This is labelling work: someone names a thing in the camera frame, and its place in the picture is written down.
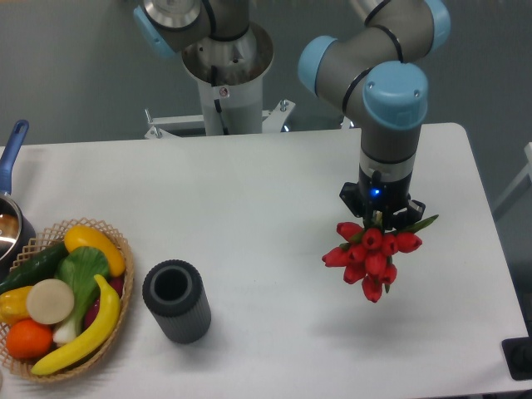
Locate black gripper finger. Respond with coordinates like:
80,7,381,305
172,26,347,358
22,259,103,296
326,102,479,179
392,199,426,230
339,182,366,217

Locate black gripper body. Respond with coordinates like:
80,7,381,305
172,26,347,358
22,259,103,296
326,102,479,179
357,166,412,227

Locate red tulip bouquet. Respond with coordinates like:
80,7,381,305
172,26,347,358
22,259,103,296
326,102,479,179
322,215,437,303

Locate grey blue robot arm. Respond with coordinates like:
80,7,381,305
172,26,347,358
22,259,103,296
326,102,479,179
134,1,451,232

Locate black device at table edge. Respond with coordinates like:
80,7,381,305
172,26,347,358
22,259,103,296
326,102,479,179
501,337,531,381

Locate dark grey ribbed vase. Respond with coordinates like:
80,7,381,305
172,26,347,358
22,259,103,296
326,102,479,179
142,259,211,344

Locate purple red vegetable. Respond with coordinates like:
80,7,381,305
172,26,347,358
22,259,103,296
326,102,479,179
83,276,124,330

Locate yellow banana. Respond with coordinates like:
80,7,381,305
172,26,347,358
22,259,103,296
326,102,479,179
31,274,121,376

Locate green bok choy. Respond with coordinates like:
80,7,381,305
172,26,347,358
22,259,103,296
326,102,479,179
53,246,110,347

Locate woven wicker basket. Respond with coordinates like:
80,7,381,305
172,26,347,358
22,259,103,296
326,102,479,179
1,218,134,383

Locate green cucumber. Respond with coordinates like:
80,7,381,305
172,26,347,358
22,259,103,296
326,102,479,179
1,242,68,293

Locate beige round disc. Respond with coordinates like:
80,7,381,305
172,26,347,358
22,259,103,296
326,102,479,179
26,278,75,325

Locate yellow bell pepper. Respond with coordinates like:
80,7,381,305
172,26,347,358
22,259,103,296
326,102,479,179
0,286,32,325

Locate orange fruit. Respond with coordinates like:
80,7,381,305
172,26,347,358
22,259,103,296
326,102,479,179
6,319,52,359

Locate white frame at right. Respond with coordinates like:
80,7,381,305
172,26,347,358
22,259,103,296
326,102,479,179
492,142,531,221

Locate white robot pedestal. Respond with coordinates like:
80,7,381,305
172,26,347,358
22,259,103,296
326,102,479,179
145,22,295,139

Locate black cable on pedestal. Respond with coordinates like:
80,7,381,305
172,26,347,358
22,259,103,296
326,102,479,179
209,64,230,135

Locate blue handled saucepan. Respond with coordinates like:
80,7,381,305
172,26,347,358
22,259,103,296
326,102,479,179
1,120,36,280

